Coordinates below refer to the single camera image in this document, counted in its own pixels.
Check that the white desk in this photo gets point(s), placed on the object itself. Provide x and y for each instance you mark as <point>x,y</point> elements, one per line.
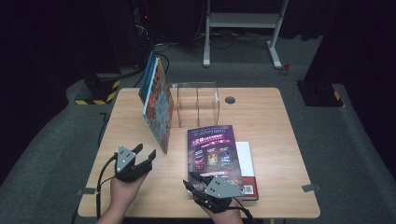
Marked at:
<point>243,20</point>

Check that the grey tape piece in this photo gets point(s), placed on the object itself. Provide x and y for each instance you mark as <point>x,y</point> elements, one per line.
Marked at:
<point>86,191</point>
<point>310,187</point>

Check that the black yellow striped stand base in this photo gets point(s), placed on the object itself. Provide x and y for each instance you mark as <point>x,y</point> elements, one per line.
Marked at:
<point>102,90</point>
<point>320,95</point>

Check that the black computer tower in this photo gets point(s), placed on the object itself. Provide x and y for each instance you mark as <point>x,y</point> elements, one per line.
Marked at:
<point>127,31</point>

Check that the clear acrylic book rack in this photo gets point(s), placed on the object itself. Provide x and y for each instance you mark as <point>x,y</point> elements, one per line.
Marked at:
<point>205,105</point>

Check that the dark blue picture book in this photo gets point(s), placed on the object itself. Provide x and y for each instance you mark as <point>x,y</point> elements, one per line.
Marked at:
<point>145,81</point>

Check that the light blue picture book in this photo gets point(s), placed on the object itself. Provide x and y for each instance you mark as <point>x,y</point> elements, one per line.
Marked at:
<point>160,109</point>

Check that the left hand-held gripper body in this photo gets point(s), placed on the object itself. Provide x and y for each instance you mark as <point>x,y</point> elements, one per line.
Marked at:
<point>126,165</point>

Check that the person's left hand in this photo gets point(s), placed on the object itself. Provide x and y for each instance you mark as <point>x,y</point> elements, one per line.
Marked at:
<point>124,194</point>

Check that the white and red book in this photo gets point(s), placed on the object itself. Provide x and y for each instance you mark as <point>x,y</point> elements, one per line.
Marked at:
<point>247,161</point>

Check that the small red object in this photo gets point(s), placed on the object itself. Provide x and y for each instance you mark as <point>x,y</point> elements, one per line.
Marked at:
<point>285,69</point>

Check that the purple magazine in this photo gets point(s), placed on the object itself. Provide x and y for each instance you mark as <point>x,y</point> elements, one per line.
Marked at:
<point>211,146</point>

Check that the grey table grommet hole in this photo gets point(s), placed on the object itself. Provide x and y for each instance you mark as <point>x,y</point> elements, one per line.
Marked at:
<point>230,100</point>

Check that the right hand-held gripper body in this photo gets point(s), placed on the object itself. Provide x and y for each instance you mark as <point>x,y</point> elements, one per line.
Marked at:
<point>221,191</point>

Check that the person's right hand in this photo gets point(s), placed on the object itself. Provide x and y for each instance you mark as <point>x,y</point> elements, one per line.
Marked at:
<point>225,216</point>

